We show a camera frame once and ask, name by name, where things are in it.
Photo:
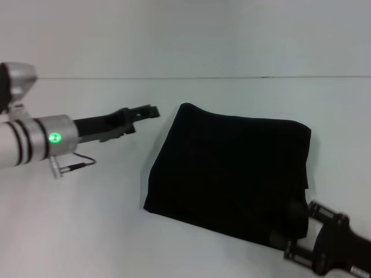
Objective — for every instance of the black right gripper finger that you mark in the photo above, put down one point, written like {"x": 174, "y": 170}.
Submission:
{"x": 290, "y": 246}
{"x": 316, "y": 210}

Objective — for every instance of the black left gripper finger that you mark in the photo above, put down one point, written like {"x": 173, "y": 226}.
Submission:
{"x": 145, "y": 112}

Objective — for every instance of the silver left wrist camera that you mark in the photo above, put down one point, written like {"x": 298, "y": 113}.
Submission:
{"x": 17, "y": 81}

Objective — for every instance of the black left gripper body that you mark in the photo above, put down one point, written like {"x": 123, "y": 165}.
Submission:
{"x": 101, "y": 126}

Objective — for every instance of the black shirt with FREE print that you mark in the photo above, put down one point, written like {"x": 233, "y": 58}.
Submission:
{"x": 232, "y": 173}

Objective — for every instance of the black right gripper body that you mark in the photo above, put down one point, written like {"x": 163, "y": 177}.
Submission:
{"x": 342, "y": 246}

